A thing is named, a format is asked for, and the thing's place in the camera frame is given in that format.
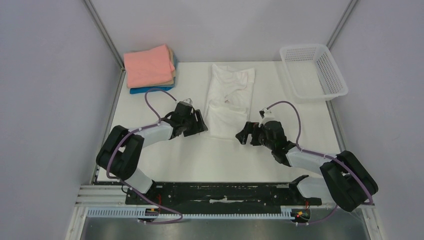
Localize white t shirt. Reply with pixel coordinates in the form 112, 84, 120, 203
203, 64, 256, 140

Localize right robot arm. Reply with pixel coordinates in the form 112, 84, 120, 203
235, 120, 379, 212

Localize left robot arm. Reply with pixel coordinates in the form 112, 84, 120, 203
96, 101, 208, 204

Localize blue folded t shirt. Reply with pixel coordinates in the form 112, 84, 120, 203
129, 75, 177, 95

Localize pink folded t shirt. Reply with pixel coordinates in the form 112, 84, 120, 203
123, 44, 176, 89

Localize white plastic basket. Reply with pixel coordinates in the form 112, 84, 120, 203
279, 44, 349, 103

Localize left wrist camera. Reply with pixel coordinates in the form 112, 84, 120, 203
182, 98, 193, 106

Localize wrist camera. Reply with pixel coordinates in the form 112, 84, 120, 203
182, 98, 193, 106
259, 107, 275, 126

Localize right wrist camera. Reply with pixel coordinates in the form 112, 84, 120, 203
259, 107, 275, 126

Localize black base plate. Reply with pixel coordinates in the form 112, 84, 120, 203
145, 181, 322, 214

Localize white cable duct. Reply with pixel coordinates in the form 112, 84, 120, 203
86, 207, 298, 221

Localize aluminium frame rail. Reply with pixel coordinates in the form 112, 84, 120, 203
65, 182, 384, 240

